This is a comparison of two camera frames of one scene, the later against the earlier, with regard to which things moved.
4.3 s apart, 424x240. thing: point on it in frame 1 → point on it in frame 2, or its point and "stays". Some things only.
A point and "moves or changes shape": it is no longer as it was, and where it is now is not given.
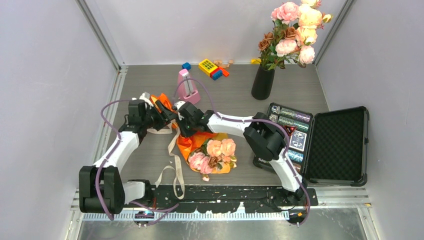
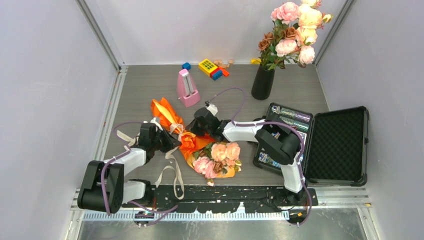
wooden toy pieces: (219, 63) stays
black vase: (262, 83) stays
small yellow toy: (255, 61) stays
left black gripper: (167, 115) → (171, 142)
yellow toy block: (206, 66) stays
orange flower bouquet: (205, 153) moves or changes shape
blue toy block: (186, 65) stays
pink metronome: (187, 91) stays
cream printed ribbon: (178, 184) moves or changes shape
